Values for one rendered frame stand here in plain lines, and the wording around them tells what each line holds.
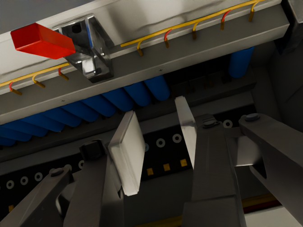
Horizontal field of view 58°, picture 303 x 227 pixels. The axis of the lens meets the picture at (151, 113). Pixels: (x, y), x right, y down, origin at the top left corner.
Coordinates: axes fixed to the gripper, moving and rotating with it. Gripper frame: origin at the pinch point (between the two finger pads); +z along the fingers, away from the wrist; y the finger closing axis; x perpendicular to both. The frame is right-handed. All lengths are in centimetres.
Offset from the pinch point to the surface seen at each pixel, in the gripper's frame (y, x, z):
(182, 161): 0.3, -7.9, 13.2
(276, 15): 10.0, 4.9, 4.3
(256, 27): 8.5, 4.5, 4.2
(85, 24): -2.3, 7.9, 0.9
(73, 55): -3.1, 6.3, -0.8
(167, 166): -1.6, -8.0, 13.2
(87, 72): -3.2, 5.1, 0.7
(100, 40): -2.1, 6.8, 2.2
